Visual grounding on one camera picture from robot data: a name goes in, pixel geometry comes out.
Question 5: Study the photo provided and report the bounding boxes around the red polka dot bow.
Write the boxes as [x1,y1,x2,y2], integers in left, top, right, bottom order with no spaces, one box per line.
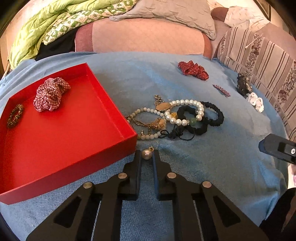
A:
[178,60,209,81]

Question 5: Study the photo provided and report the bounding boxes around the black ruffled hair tie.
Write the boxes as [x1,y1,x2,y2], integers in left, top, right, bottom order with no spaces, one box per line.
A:
[176,105,209,136]

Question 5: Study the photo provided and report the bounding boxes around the white bow hair clip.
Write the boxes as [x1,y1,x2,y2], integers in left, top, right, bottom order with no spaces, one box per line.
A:
[247,92,264,113]

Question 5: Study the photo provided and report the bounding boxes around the green quilted comforter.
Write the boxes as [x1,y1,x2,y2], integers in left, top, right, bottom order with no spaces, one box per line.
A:
[8,1,137,70]

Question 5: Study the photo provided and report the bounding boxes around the striped floral pillow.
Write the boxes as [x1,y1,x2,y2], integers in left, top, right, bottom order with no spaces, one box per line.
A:
[217,27,295,141]

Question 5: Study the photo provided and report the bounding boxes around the white patterned pillow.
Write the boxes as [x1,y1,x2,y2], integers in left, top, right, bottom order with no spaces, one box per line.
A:
[224,6,270,32]

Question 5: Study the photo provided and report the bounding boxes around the gold chain pendant necklace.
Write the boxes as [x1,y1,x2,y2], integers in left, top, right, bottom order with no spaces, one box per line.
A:
[127,94,173,136]

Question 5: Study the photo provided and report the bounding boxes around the red plaid scrunchie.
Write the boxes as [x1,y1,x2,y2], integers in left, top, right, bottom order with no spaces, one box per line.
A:
[33,77,71,112]

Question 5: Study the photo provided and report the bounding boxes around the light blue blanket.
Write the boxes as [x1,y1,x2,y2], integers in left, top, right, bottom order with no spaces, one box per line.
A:
[1,52,288,240]

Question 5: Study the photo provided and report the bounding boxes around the black garment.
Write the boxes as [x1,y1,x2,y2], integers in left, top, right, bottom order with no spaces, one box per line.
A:
[35,28,78,61]

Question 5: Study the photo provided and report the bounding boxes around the black lace hair clip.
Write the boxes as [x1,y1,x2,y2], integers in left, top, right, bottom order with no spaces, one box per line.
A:
[236,73,252,97]

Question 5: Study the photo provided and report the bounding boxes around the grey pillow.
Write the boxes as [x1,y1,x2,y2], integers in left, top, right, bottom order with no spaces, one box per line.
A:
[109,0,217,40]

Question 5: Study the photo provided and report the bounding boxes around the leopard print hair tie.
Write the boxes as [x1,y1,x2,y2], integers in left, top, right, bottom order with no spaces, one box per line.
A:
[6,103,25,129]

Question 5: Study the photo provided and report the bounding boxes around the black scrunchie hair tie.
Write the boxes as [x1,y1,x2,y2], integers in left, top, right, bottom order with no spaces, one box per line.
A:
[200,101,225,127]

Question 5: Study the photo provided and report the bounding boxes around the red shallow tray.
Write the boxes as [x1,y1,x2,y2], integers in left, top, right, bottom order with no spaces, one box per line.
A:
[1,63,137,204]

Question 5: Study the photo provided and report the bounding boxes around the pearl drop earring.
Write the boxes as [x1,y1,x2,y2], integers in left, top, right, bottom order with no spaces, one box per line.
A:
[141,147,154,160]

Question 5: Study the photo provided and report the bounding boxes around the framed wall picture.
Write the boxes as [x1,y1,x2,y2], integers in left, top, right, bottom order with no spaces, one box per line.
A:
[254,0,271,21]

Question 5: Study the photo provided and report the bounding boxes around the small white pearl bracelet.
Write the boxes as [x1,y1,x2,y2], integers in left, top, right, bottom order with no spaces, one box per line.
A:
[125,107,165,141]

